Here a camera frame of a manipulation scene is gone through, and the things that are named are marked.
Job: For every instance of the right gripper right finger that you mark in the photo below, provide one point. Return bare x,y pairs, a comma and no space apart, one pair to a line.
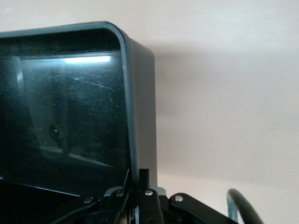
151,210

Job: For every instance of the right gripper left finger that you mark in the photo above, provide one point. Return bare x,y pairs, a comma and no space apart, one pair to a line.
116,203

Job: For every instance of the black plastic box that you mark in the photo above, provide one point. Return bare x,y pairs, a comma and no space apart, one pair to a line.
70,105

